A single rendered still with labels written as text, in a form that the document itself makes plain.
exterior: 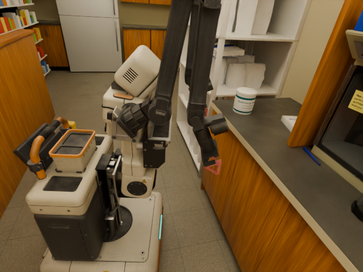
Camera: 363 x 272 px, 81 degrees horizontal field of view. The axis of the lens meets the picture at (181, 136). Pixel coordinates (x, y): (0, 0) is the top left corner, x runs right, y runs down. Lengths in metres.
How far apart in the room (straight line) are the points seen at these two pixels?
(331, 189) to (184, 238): 1.14
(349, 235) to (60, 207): 1.11
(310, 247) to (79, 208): 0.96
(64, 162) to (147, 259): 0.73
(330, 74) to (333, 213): 0.59
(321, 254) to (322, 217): 0.14
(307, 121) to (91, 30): 4.75
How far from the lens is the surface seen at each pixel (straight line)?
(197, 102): 0.71
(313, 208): 0.98
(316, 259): 1.05
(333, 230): 0.94
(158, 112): 0.71
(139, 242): 1.50
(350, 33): 1.05
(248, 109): 1.49
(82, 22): 5.34
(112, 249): 1.50
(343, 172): 1.20
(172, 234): 1.85
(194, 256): 1.78
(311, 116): 1.24
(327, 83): 1.19
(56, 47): 5.66
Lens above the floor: 1.56
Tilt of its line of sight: 33 degrees down
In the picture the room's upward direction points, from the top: 5 degrees clockwise
